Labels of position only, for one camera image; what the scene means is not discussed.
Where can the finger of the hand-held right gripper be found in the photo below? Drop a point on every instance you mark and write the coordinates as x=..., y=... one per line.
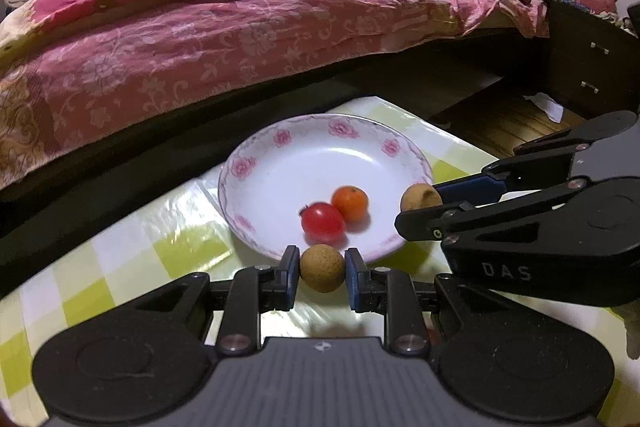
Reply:
x=465, y=191
x=425, y=224

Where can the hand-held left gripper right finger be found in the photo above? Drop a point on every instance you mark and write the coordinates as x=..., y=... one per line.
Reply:
x=353, y=281

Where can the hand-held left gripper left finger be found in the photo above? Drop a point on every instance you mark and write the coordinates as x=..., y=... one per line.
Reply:
x=291, y=279

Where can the brown longan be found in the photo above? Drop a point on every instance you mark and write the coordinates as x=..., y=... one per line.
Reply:
x=322, y=268
x=417, y=198

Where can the white plate with pink flowers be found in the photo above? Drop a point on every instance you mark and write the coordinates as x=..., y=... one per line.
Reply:
x=310, y=162

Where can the red cherry tomato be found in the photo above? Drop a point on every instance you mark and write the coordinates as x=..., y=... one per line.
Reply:
x=322, y=222

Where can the small orange kumquat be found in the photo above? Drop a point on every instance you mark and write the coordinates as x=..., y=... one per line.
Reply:
x=350, y=203

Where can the white paper scrap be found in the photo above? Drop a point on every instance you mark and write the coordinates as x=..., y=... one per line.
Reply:
x=547, y=106

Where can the yellow-green checked tablecloth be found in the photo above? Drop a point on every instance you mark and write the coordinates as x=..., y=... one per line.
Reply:
x=150, y=227

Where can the dark wooden nightstand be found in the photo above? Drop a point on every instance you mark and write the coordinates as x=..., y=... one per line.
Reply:
x=590, y=57

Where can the pink floral bed sheet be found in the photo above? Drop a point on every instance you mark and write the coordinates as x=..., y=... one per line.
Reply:
x=200, y=57

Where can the dark wooden bed frame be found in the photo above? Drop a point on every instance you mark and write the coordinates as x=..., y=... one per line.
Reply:
x=100, y=187

